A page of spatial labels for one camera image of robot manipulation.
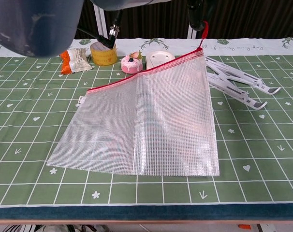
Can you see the white oval plastic base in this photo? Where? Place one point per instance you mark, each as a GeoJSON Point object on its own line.
{"type": "Point", "coordinates": [158, 59]}

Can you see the orange white snack packet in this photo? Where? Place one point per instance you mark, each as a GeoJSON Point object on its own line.
{"type": "Point", "coordinates": [74, 61]}

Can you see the black pleated curtain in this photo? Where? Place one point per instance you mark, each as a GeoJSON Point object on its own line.
{"type": "Point", "coordinates": [245, 19]}

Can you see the clear mesh zipper pouch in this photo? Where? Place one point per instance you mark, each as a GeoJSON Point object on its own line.
{"type": "Point", "coordinates": [149, 120]}

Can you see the small orange object under table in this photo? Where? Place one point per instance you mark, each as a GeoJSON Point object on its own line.
{"type": "Point", "coordinates": [244, 226]}

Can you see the dark teal underlay cloth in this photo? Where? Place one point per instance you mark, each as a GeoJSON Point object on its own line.
{"type": "Point", "coordinates": [136, 212]}

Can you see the yellow packing tape roll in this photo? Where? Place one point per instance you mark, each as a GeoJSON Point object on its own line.
{"type": "Point", "coordinates": [103, 59]}

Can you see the white folding laptop stand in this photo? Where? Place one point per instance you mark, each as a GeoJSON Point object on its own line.
{"type": "Point", "coordinates": [236, 91]}

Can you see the green patterned tablecloth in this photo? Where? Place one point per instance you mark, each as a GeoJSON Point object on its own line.
{"type": "Point", "coordinates": [245, 157]}

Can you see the white double frame post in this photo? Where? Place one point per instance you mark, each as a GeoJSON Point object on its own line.
{"type": "Point", "coordinates": [101, 24]}
{"type": "Point", "coordinates": [190, 33]}

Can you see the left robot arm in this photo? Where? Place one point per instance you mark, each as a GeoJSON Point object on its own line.
{"type": "Point", "coordinates": [28, 24]}

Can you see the black white striped fabric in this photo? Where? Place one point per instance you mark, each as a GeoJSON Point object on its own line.
{"type": "Point", "coordinates": [20, 228]}

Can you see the pink toy cake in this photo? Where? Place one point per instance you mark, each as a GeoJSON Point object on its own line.
{"type": "Point", "coordinates": [132, 65]}

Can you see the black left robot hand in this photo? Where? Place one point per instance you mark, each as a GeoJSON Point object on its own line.
{"type": "Point", "coordinates": [197, 14]}

